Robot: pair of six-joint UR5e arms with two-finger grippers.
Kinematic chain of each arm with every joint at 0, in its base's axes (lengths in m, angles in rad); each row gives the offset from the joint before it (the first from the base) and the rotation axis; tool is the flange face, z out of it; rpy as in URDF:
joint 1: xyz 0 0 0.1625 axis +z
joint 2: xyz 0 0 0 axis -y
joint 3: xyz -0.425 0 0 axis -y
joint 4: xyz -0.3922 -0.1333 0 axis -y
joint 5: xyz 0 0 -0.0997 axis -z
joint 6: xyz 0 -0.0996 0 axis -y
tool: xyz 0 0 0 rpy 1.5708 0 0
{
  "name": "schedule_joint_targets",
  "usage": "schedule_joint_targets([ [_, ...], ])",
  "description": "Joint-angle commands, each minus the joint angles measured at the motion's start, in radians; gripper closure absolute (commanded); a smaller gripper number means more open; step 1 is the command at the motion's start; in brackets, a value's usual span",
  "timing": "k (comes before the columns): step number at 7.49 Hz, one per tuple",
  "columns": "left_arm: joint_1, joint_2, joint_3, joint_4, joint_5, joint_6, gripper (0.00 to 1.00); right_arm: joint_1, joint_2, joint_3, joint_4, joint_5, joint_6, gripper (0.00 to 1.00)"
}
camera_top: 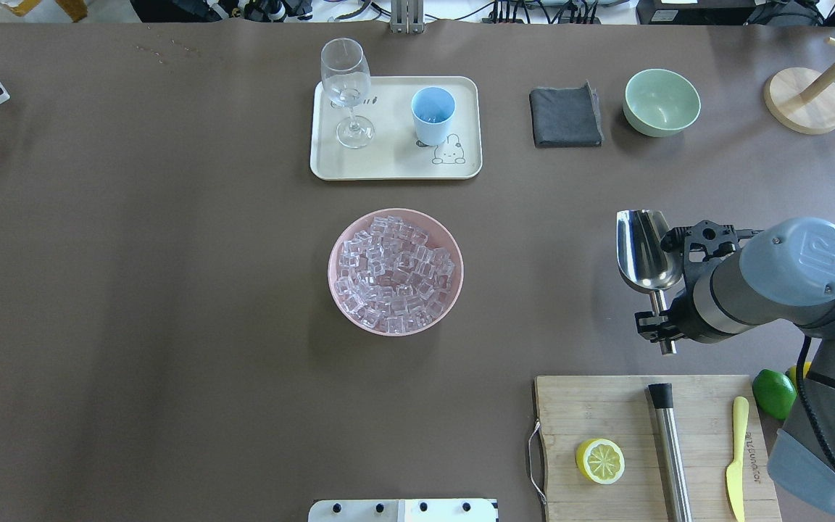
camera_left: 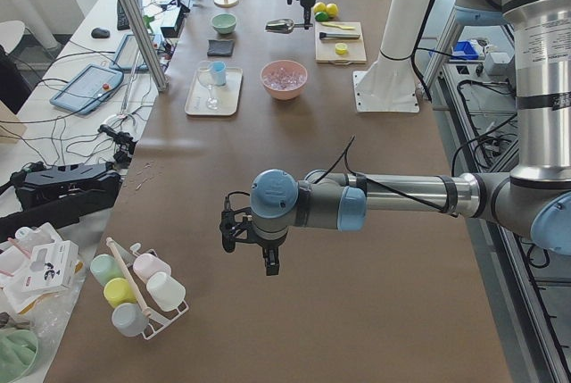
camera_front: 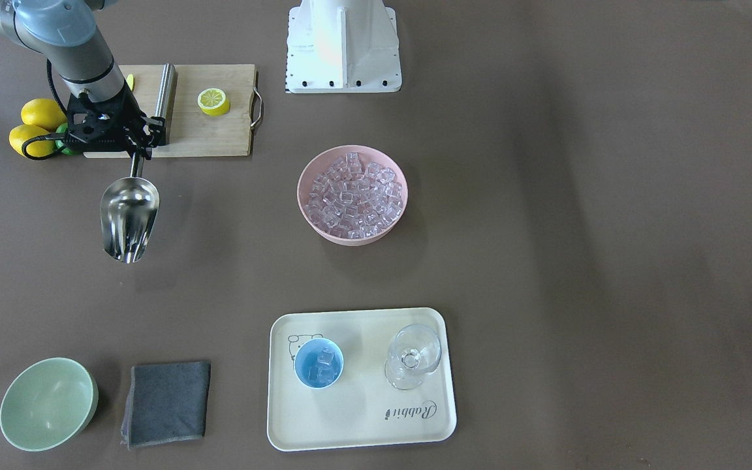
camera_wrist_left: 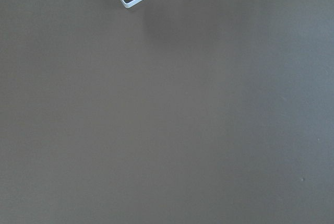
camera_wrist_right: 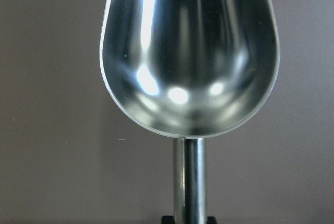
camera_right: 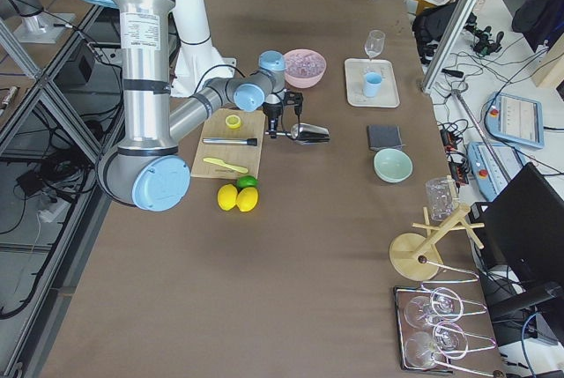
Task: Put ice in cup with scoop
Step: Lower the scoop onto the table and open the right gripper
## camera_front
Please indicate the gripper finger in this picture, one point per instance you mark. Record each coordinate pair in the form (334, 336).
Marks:
(140, 148)
(157, 130)

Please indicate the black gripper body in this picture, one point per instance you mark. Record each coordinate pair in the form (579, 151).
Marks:
(130, 112)

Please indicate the metal ice scoop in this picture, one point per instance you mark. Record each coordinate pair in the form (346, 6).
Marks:
(129, 209)

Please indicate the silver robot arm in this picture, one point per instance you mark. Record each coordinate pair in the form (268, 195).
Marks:
(66, 34)

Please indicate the pink bowl of ice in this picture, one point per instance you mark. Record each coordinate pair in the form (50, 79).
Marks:
(352, 195)

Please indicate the light blue cup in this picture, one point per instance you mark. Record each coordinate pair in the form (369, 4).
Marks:
(308, 350)

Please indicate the ice cubes in cup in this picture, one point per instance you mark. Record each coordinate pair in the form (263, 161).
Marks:
(320, 370)

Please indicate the bamboo cutting board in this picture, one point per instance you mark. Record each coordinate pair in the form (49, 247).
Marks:
(192, 133)

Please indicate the steel muddler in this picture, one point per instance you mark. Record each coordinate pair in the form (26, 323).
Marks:
(166, 91)

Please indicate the half lemon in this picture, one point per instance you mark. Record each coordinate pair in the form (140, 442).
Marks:
(213, 102)

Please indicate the green lime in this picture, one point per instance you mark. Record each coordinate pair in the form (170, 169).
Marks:
(60, 145)

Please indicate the whole lemon far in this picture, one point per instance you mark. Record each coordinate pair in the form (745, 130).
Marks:
(44, 113)

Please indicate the green ceramic bowl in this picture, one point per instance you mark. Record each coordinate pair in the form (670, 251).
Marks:
(48, 404)

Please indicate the cream serving tray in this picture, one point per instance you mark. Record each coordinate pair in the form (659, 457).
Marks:
(361, 408)

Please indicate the clear wine glass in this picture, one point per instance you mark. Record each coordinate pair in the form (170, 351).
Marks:
(413, 355)

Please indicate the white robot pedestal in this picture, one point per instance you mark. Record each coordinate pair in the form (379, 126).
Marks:
(343, 47)

